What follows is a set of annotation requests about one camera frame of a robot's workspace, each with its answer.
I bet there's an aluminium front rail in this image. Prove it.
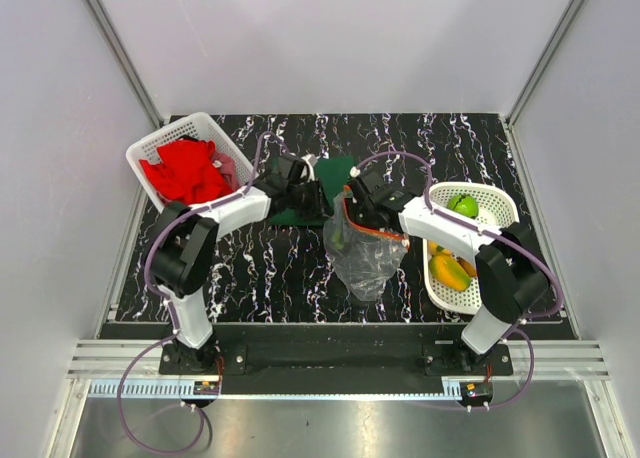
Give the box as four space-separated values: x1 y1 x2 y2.
66 340 609 401

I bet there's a folded green cloth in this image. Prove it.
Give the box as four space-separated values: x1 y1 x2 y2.
269 155 355 227

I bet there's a small green toy vegetable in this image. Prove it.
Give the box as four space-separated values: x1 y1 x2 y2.
331 228 345 250

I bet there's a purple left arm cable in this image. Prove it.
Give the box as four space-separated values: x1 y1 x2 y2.
115 131 281 454

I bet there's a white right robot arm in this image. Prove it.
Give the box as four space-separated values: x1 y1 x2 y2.
347 167 551 375

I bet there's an aluminium frame post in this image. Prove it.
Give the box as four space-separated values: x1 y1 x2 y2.
82 0 164 129
505 0 588 126

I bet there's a white perforated tray basket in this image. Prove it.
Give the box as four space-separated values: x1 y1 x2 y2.
423 181 519 315

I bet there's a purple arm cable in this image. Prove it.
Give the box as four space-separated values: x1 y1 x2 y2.
352 150 566 412
115 131 281 454

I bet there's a brown toy orange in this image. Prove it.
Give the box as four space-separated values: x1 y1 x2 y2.
457 258 477 278

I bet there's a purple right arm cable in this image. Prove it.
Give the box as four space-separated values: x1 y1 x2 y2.
352 150 566 412

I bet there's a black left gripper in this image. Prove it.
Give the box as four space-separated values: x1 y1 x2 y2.
287 177 336 223

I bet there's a left aluminium frame post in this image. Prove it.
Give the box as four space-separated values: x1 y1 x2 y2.
82 0 164 129

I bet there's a right aluminium frame post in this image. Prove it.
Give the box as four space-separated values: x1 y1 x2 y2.
505 0 588 126

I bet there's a white laundry basket left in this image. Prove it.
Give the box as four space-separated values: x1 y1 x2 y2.
125 112 253 212

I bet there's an orange toy peach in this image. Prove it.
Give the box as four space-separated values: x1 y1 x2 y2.
427 241 453 256

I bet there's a yellow green toy mango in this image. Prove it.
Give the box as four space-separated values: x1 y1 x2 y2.
428 254 471 292

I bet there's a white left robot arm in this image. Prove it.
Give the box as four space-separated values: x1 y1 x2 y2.
144 154 328 374

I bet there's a red cloth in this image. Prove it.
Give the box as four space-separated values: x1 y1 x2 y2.
139 136 239 205

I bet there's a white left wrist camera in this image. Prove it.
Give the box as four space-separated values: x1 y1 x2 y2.
301 154 319 181

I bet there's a clear zip top bag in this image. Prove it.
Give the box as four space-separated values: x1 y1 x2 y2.
323 190 410 304

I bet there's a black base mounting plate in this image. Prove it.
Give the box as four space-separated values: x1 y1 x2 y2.
159 324 514 398

